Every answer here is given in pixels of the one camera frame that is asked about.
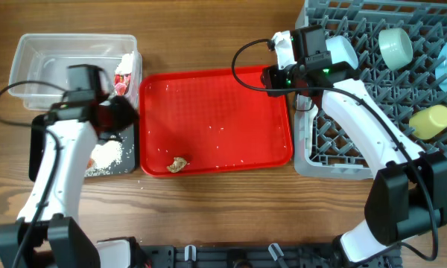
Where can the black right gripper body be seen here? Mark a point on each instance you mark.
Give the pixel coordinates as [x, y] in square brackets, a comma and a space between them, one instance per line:
[274, 78]

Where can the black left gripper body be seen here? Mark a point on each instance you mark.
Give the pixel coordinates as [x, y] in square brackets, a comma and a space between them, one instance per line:
[118, 115]

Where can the red snack wrapper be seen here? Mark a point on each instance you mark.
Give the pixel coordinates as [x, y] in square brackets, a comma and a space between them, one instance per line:
[122, 83]

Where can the light blue rice bowl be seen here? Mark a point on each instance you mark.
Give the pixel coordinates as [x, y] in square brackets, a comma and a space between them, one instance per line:
[342, 51]

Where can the beige food scrap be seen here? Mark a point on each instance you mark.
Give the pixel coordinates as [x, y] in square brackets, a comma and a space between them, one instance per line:
[178, 164]

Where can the pale green bowl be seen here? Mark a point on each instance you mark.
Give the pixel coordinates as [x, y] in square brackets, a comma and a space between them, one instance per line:
[395, 47]

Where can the yellow plastic cup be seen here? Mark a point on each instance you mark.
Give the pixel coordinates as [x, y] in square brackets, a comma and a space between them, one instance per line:
[429, 122]

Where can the white plastic spoon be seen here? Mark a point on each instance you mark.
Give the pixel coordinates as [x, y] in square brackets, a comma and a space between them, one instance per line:
[311, 116]

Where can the orange carrot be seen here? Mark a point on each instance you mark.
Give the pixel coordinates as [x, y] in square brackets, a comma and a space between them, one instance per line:
[90, 163]

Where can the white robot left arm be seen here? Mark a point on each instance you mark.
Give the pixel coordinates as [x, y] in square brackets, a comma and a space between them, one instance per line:
[46, 232]

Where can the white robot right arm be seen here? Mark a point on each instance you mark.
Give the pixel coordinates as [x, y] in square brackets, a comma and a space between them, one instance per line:
[408, 196]

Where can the black waste tray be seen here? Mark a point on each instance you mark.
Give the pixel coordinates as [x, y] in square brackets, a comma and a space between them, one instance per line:
[37, 148]

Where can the grey-blue dishwasher rack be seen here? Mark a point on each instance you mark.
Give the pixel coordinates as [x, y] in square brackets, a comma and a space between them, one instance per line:
[400, 94]

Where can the white rice pile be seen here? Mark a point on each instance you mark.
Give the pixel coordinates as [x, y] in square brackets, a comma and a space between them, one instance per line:
[112, 158]

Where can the red plastic tray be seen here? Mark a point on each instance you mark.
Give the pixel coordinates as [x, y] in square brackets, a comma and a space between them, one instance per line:
[211, 121]

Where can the clear plastic bin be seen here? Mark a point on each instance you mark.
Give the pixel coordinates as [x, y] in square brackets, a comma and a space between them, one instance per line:
[46, 57]

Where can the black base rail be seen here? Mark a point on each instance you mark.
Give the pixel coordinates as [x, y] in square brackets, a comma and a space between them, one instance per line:
[304, 256]

